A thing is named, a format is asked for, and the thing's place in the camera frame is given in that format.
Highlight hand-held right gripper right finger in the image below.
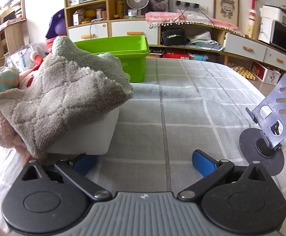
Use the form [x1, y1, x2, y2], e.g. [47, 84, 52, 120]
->
[177, 149, 273, 201]

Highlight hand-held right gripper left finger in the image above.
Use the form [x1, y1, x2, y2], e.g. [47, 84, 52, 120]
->
[16, 154, 113, 201]

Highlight white foam block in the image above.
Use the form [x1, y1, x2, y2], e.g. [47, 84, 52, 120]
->
[46, 107, 120, 156]

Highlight grey quilted towel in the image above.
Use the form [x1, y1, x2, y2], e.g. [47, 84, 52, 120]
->
[0, 36, 134, 160]

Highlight pink plush toy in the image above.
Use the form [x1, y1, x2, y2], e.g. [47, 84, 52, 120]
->
[0, 113, 30, 158]

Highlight white plush with red scarf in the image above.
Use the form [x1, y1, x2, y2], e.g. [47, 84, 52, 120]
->
[19, 52, 45, 89]

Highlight green plastic bin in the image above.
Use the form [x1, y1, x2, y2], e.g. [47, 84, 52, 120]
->
[74, 35, 150, 83]

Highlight grey checked bed sheet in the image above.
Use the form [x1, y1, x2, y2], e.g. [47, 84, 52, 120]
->
[0, 58, 286, 227]

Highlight metal phone stand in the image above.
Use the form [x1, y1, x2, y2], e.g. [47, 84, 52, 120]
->
[239, 72, 286, 176]

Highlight yellow egg carton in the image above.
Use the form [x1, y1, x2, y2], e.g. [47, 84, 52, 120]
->
[228, 63, 256, 80]

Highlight white cartoon box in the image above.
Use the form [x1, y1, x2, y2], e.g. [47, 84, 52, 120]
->
[251, 61, 281, 83]

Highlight red cardboard box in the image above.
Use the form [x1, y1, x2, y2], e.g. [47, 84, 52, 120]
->
[163, 52, 190, 60]

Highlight white paper bag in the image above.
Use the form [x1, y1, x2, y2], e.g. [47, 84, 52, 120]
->
[10, 43, 39, 71]

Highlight pile of papers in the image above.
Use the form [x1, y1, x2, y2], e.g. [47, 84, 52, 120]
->
[186, 31, 224, 52]

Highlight long wooden sideboard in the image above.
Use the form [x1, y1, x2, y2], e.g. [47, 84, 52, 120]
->
[158, 20, 286, 72]

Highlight black metal box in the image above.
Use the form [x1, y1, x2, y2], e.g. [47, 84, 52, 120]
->
[161, 28, 186, 46]

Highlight wooden bookshelf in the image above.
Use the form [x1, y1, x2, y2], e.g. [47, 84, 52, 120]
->
[0, 0, 28, 74]

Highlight black microwave oven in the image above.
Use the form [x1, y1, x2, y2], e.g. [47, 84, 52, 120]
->
[258, 17, 286, 54]

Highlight pink tablecloth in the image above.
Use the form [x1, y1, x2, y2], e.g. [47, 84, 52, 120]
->
[145, 12, 246, 36]

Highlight framed cartoon picture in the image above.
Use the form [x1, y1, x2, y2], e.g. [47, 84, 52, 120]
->
[213, 0, 240, 26]

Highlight white printer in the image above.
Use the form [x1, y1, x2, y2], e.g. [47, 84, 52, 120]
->
[259, 5, 286, 29]

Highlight white desk fan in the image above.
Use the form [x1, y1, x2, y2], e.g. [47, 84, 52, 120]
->
[127, 0, 149, 17]

